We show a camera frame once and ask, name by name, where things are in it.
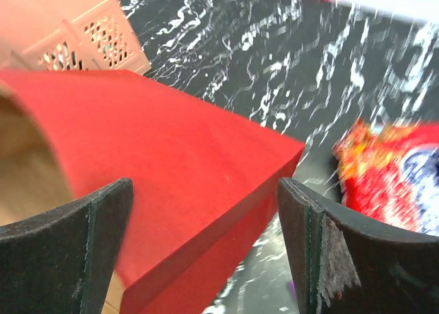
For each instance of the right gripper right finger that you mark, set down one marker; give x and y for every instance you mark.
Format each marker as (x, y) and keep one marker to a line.
(345, 262)

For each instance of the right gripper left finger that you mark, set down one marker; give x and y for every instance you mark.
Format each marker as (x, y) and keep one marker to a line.
(62, 260)

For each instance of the red candy bag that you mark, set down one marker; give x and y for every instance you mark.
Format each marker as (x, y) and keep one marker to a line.
(390, 173)

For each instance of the red paper bag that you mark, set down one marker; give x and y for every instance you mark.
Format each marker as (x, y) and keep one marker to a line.
(204, 179)

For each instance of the pink perforated desk organizer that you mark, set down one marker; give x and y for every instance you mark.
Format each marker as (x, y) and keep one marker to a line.
(66, 35)

